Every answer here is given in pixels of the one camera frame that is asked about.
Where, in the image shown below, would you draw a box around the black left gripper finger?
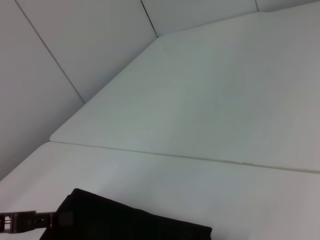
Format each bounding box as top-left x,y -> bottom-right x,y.
0,210 -> 74,235

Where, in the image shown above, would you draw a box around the black shirt with FREE print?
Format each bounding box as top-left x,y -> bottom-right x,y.
39,188 -> 214,240

